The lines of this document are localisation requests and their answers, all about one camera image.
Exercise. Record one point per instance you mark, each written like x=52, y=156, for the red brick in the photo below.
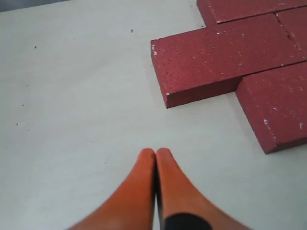
x=211, y=61
x=275, y=104
x=220, y=11

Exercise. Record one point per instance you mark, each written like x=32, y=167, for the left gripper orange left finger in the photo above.
x=131, y=206

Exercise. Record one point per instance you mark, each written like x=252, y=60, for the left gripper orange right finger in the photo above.
x=181, y=206

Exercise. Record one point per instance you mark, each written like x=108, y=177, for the back row left brick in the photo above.
x=294, y=21

